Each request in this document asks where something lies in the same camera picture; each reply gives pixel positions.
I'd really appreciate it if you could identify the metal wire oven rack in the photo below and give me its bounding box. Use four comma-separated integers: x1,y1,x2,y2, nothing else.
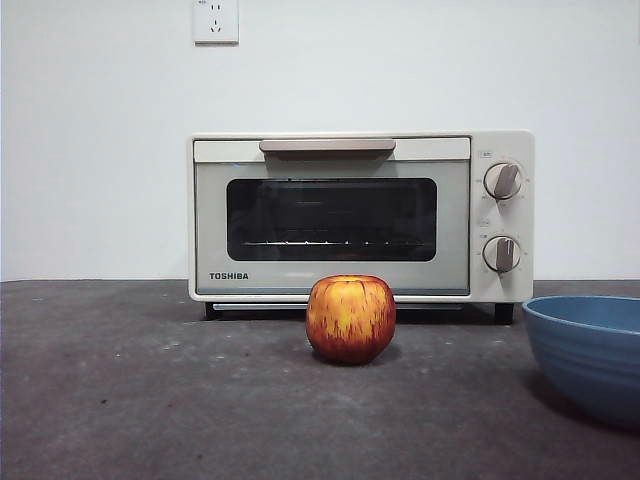
242,238,434,249

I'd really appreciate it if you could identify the blue bowl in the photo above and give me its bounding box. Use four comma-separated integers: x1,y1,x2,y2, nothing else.
521,295,640,430

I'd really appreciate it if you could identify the cream Toshiba toaster oven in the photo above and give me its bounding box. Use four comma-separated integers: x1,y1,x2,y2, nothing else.
188,129,536,325

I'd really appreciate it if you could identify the cream oven knob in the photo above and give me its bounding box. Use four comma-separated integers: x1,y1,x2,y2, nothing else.
483,160,525,202
481,234,523,275

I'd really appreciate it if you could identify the white wall socket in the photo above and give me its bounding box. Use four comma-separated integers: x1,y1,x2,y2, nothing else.
193,0,240,47

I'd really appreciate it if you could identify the red yellow apple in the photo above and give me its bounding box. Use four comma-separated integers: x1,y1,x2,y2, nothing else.
305,273,397,368

